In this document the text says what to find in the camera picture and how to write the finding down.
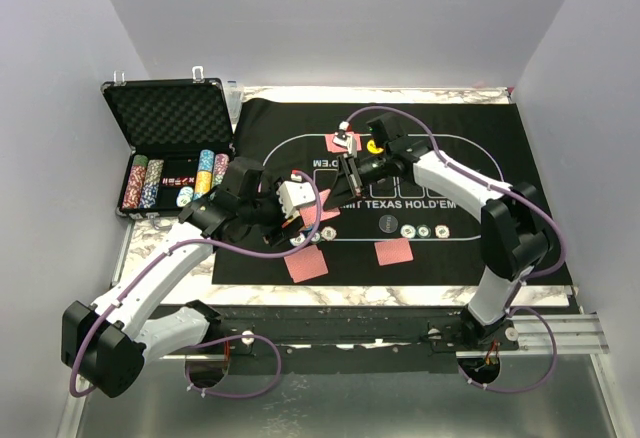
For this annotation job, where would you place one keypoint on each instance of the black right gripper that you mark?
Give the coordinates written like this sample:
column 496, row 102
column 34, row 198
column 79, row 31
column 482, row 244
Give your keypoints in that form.
column 348, row 184

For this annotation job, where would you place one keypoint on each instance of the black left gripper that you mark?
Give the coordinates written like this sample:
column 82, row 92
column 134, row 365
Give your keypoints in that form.
column 277, row 233

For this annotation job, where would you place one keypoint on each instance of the red backed playing card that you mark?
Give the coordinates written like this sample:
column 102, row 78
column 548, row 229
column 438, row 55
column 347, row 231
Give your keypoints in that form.
column 394, row 251
column 337, row 149
column 306, row 264

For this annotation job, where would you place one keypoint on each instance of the yellow big blind button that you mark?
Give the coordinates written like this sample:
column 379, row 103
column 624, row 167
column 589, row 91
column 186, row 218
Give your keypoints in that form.
column 373, row 148

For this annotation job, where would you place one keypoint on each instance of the red white poker chip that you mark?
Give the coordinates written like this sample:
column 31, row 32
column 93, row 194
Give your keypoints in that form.
column 328, row 233
column 442, row 231

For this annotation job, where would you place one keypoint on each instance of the black dealer button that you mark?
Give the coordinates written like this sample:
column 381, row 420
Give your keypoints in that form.
column 388, row 224

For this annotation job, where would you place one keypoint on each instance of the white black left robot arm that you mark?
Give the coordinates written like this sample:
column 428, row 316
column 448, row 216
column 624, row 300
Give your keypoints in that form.
column 107, row 343

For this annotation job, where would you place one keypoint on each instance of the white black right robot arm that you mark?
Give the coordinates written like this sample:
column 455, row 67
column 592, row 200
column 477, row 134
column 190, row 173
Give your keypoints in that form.
column 514, row 231

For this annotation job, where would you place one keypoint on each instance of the pink green chip stack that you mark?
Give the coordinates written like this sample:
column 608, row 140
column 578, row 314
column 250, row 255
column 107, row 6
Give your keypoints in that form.
column 221, row 162

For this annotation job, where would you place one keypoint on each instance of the yellow white chip stack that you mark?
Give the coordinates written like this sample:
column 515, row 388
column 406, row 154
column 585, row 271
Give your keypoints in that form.
column 203, row 183

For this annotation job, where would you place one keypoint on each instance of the black poker table mat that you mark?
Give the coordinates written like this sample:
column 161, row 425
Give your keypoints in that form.
column 487, row 138

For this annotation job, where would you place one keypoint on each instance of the light blue chip stack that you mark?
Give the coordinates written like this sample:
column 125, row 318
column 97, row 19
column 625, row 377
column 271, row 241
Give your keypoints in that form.
column 206, row 160

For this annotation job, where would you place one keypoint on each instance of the white green chip stack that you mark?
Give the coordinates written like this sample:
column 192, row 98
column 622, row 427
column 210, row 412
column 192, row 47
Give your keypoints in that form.
column 185, row 196

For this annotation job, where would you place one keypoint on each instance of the red dice row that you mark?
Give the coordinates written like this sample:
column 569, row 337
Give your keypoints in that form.
column 178, row 181

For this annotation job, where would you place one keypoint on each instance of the black aluminium chip case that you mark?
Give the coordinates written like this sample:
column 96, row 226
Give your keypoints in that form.
column 171, row 120

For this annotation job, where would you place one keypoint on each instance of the blue white chip stack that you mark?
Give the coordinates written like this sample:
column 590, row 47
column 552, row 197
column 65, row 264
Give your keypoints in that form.
column 151, row 183

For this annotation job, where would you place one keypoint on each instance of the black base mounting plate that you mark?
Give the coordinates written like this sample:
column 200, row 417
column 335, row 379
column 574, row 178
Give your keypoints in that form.
column 252, row 329

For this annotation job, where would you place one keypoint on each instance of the red white chip stack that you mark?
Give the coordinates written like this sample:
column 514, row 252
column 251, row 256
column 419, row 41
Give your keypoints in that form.
column 134, row 186

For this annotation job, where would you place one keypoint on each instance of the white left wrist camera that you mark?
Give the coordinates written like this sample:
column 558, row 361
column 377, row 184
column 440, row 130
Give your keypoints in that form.
column 294, row 196

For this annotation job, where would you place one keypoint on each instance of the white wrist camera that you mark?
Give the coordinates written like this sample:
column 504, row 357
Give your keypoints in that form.
column 294, row 196
column 342, row 137

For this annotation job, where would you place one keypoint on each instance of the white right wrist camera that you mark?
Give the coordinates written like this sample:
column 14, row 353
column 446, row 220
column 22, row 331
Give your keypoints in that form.
column 342, row 137

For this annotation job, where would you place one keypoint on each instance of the aluminium extrusion rail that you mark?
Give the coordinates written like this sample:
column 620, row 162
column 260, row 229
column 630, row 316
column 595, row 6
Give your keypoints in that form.
column 535, row 335

